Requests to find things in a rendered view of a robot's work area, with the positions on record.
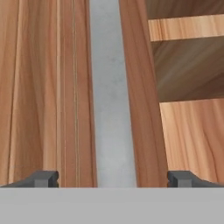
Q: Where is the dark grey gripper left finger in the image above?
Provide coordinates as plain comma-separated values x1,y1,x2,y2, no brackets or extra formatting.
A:
0,170,60,188

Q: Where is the wooden cabinet with closed doors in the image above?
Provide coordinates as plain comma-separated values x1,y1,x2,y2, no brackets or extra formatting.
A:
0,0,98,188

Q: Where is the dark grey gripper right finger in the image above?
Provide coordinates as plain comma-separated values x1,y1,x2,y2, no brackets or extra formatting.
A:
166,170,224,188

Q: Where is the wooden open shelf unit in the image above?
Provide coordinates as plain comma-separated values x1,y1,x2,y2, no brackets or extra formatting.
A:
117,0,224,188

